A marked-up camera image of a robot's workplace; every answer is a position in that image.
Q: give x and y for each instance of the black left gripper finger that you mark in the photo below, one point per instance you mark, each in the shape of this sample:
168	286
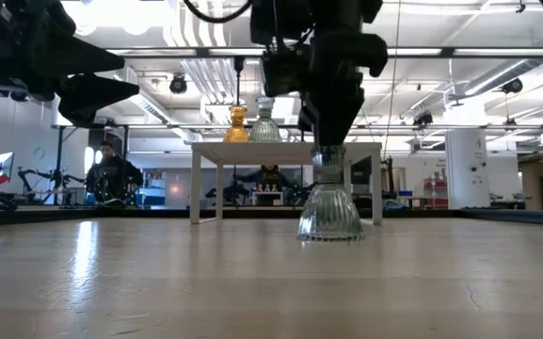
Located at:
78	56
92	96

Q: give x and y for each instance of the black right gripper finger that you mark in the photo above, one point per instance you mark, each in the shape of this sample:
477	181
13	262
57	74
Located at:
305	120
334	117

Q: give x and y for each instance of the clear ribbed glass candle holder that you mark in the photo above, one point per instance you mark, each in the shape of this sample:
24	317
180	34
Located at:
265	129
330	212

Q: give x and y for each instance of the amber ribbed glass candle holder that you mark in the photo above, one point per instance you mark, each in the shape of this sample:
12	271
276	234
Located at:
237	134

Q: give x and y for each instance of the black background robot arm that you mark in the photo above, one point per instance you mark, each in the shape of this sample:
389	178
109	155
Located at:
54	178
233	193
297	195

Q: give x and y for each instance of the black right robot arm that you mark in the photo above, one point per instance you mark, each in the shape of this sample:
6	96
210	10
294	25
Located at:
299	19

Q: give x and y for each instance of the white perforated shelf riser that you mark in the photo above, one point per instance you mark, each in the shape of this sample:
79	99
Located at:
252	153

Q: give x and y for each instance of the person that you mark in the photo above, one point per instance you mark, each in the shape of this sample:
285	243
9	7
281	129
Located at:
111	174
268	176

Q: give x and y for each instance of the black ceiling spotlight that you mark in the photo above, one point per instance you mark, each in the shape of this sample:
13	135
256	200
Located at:
513	85
178	85
422	118

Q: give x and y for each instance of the small white-framed monitor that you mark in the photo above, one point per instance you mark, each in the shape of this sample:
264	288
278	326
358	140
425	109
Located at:
267	198

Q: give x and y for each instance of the small blue box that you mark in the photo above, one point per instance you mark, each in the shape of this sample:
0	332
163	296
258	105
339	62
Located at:
405	193

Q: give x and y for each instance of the tilted computer monitor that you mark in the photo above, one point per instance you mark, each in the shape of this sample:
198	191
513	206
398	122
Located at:
1	165

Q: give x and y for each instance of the blue storage bins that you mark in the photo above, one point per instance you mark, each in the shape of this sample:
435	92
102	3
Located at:
154	193

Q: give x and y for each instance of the red background shelf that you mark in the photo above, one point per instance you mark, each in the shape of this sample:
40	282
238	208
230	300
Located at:
435	183

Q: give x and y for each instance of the white round column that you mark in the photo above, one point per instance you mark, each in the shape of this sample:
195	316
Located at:
466	169

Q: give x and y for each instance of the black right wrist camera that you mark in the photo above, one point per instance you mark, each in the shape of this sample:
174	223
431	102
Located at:
280	75

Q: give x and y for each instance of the black background frame post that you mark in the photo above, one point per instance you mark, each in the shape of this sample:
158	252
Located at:
59	155

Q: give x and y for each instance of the black aluminium table frame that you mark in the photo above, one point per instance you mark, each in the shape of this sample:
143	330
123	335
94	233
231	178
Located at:
64	213

